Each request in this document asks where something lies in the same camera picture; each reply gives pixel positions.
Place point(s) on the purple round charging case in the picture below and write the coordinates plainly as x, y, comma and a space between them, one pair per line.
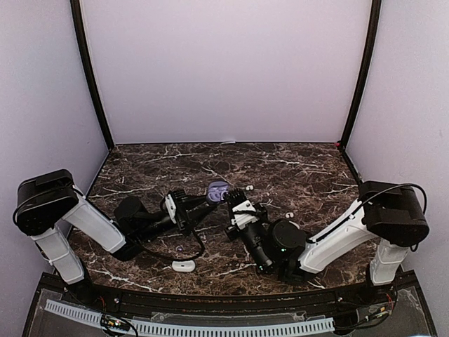
216, 191

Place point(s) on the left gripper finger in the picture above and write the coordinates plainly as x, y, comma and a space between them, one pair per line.
196, 201
199, 214

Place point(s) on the right black frame post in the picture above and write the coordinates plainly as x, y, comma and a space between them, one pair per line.
368, 50

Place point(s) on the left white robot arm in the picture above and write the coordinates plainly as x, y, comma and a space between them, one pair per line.
52, 198

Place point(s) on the white oval charging case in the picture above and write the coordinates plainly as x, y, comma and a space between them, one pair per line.
183, 266

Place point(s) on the left black frame post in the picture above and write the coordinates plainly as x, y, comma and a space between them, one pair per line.
82, 42

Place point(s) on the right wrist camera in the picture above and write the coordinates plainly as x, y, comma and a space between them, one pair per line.
244, 214

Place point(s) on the white slotted cable duct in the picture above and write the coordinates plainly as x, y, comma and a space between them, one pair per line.
191, 326

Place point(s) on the black front rail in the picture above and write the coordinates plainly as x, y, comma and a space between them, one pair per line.
318, 301

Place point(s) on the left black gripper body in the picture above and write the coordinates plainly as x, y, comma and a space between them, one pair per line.
181, 215

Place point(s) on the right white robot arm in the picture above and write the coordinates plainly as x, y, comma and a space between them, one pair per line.
390, 212

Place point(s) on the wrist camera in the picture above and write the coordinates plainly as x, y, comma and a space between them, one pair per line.
244, 214
171, 207

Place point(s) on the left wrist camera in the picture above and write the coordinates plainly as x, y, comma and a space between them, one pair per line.
171, 207

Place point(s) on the black frame post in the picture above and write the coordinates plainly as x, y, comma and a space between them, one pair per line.
82, 42
368, 50

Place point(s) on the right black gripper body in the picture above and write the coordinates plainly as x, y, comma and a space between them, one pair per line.
229, 232

